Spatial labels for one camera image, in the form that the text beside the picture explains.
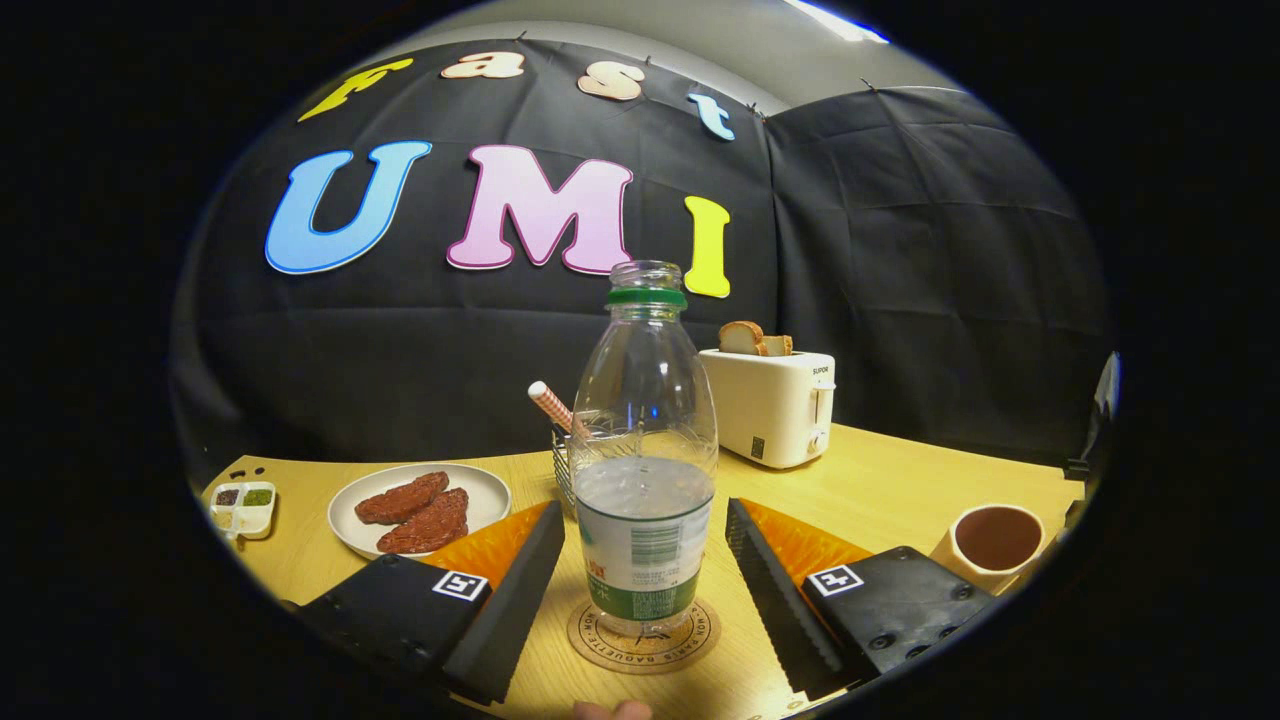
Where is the round wooden coaster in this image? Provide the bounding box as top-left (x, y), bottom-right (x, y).
top-left (567, 595), bottom-right (722, 675)

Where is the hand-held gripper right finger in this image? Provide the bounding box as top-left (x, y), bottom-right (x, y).
top-left (725, 497), bottom-right (996, 701)

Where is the beige cup with wooden handle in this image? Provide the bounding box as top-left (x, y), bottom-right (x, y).
top-left (930, 503), bottom-right (1048, 595)

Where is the ceiling light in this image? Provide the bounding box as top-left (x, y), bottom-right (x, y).
top-left (783, 0), bottom-right (891, 45)

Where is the clear plastic juice bottle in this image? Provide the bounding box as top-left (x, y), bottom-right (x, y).
top-left (571, 260), bottom-right (720, 639)

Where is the brown meat piece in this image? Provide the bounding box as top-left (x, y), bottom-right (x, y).
top-left (354, 472), bottom-right (451, 526)
top-left (376, 488), bottom-right (471, 555)

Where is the white condiment tray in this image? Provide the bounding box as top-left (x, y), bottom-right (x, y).
top-left (209, 481), bottom-right (278, 541)

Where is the white toaster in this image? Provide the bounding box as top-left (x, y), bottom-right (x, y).
top-left (699, 348), bottom-right (837, 470)

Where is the white round plate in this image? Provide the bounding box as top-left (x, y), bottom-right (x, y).
top-left (328, 462), bottom-right (512, 561)

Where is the striped paper straw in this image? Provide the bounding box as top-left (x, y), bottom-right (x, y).
top-left (527, 380), bottom-right (589, 439)

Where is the metal wire basket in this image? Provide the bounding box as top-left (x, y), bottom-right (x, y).
top-left (551, 408), bottom-right (601, 519)

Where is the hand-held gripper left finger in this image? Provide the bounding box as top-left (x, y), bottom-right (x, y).
top-left (298, 500), bottom-right (567, 706)

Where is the black backdrop cloth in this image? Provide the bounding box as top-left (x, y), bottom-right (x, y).
top-left (170, 38), bottom-right (1116, 491)

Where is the wooden table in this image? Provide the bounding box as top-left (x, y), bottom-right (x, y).
top-left (200, 422), bottom-right (1086, 720)

